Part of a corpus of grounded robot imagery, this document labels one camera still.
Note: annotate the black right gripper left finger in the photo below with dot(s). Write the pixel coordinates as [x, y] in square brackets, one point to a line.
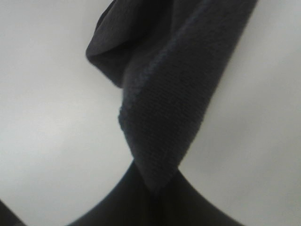
[128, 204]

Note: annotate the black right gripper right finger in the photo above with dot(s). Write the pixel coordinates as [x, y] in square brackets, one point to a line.
[179, 204]

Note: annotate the dark grey towel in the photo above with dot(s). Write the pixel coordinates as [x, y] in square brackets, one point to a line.
[168, 57]

